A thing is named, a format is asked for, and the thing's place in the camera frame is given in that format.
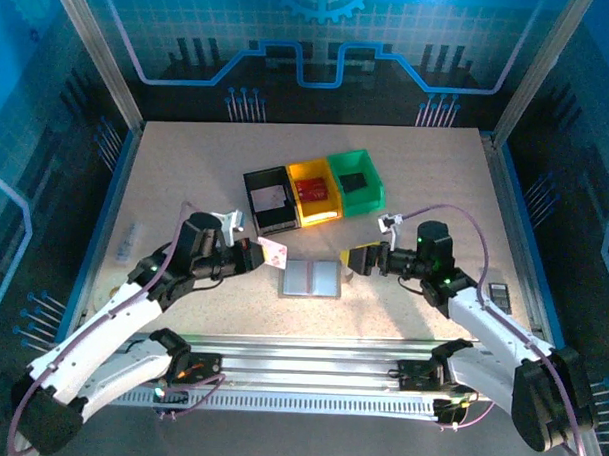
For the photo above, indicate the white VIP card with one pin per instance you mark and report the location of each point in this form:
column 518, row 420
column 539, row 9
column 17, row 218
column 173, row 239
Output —
column 276, row 254

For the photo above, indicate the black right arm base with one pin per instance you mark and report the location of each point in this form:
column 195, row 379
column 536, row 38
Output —
column 414, row 374

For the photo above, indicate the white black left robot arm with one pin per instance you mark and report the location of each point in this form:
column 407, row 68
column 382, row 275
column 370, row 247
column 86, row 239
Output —
column 95, row 341

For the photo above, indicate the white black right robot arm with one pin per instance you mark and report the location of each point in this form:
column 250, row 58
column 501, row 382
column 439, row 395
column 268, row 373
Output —
column 496, row 325

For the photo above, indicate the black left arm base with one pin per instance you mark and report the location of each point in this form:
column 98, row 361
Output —
column 204, row 364

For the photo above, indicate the white card in bin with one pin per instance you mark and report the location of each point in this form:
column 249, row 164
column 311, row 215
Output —
column 268, row 199

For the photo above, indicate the black card in bin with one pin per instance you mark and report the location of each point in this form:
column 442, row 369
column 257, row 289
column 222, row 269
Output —
column 353, row 182

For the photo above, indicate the black card with label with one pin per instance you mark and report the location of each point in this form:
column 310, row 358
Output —
column 498, row 296

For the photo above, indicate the red card in bin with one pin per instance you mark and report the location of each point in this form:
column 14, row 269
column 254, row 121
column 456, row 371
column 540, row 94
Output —
column 312, row 188

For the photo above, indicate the green plastic bin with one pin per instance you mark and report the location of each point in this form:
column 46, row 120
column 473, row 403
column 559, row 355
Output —
column 360, row 207

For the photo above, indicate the black plastic bin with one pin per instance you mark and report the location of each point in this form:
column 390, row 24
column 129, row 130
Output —
column 274, row 222

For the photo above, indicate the yellow plastic bin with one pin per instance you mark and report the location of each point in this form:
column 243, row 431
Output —
column 315, row 213

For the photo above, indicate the clear plastic tube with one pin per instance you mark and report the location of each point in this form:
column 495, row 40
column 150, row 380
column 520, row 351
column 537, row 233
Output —
column 130, row 242

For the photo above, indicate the aluminium side rail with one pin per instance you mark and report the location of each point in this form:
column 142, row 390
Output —
column 506, row 195

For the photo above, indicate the aluminium mounting rail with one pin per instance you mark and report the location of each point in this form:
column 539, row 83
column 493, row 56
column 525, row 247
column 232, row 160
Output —
column 305, row 360

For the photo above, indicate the aluminium frame post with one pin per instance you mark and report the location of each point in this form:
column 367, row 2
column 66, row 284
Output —
column 534, row 81
column 105, row 66

